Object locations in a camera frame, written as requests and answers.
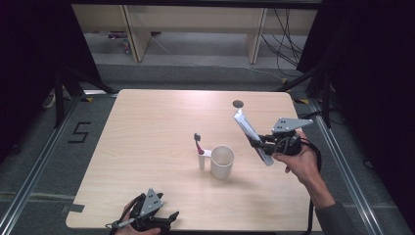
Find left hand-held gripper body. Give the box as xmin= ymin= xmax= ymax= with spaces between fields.
xmin=129 ymin=187 xmax=164 ymax=233

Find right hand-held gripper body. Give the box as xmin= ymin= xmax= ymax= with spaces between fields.
xmin=260 ymin=117 xmax=314 ymax=157

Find white toothpaste tube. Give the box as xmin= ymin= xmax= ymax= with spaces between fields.
xmin=232 ymin=108 xmax=275 ymax=167

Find white cup with holder handle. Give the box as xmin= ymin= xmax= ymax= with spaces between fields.
xmin=198 ymin=145 xmax=235 ymax=180

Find pink and grey toothbrush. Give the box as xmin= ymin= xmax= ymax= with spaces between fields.
xmin=193 ymin=132 xmax=206 ymax=156

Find person's left hand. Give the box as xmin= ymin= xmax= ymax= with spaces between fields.
xmin=114 ymin=205 xmax=161 ymax=235

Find person's right hand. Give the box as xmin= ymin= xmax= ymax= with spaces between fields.
xmin=271 ymin=130 xmax=323 ymax=188

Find black metal stand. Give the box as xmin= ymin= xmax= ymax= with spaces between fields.
xmin=53 ymin=67 xmax=116 ymax=129
xmin=275 ymin=63 xmax=333 ymax=129

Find black tape strip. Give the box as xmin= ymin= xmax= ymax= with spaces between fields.
xmin=61 ymin=203 xmax=86 ymax=213

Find dark curtain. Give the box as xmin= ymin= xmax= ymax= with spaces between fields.
xmin=296 ymin=0 xmax=415 ymax=226
xmin=0 ymin=0 xmax=103 ymax=165

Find grey gripper cable plug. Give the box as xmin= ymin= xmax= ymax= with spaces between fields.
xmin=105 ymin=217 xmax=136 ymax=229

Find aluminium floor rail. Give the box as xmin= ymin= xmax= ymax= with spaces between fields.
xmin=307 ymin=97 xmax=388 ymax=235
xmin=0 ymin=93 xmax=84 ymax=235

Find black hanging cables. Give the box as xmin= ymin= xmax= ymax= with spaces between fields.
xmin=260 ymin=8 xmax=306 ymax=78

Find light wooden desk frame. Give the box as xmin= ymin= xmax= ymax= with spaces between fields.
xmin=71 ymin=4 xmax=319 ymax=65

